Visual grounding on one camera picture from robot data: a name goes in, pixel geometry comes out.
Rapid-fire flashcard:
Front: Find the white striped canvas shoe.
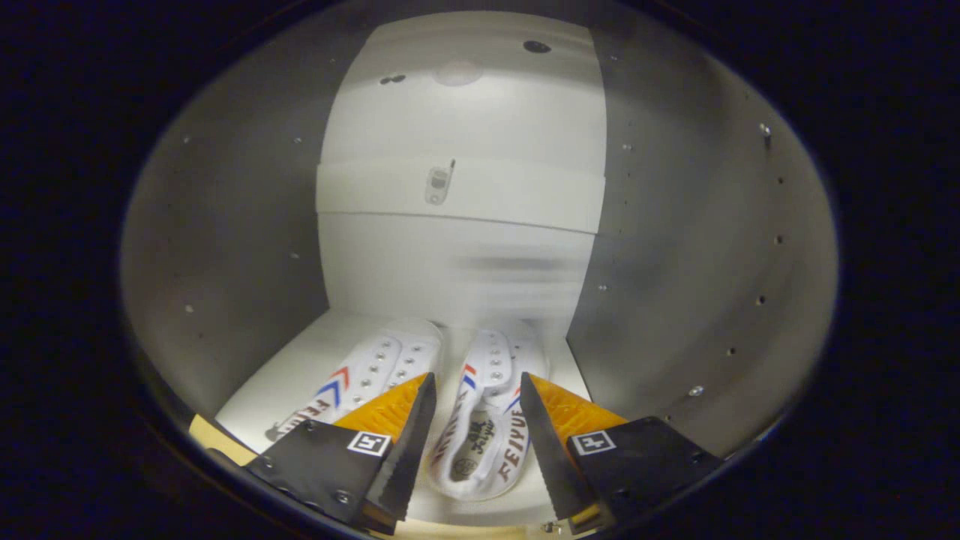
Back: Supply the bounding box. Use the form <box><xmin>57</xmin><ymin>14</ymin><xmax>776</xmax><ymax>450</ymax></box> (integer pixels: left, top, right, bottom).
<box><xmin>427</xmin><ymin>321</ymin><xmax>551</xmax><ymax>502</ymax></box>
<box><xmin>264</xmin><ymin>316</ymin><xmax>443</xmax><ymax>443</ymax></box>

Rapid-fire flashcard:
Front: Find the grey shoe cabinet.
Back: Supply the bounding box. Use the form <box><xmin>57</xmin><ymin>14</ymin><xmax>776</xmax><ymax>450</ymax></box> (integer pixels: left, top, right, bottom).
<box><xmin>120</xmin><ymin>7</ymin><xmax>839</xmax><ymax>533</ymax></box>

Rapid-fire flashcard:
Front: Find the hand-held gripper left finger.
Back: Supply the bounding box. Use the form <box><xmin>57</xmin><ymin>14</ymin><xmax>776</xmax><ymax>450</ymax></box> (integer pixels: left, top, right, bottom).
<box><xmin>244</xmin><ymin>371</ymin><xmax>438</xmax><ymax>536</ymax></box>

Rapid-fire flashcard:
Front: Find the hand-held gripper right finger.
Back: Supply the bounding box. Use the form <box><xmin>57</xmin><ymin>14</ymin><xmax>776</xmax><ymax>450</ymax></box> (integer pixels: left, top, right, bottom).
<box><xmin>519</xmin><ymin>371</ymin><xmax>725</xmax><ymax>535</ymax></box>

